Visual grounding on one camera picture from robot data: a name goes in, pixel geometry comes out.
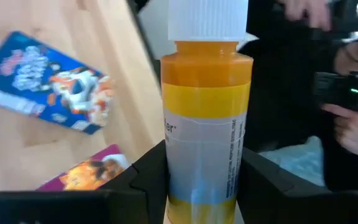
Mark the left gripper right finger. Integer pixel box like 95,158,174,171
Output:
237,147,358,224

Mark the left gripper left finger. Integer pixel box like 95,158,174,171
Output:
0,139,170,224

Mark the Raisin Bran cereal box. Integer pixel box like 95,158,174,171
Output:
37,143,131,191

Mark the yellow squeeze bottle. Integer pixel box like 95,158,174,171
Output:
160,0,254,224

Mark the Frosted Flakes cereal box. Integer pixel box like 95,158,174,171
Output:
0,30,114,135

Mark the person's hand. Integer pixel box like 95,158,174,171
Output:
321,104,358,167
277,0,334,32

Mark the person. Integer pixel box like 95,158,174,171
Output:
237,0,358,192

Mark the black aluminium rig frame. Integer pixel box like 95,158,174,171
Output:
126,0,163,91

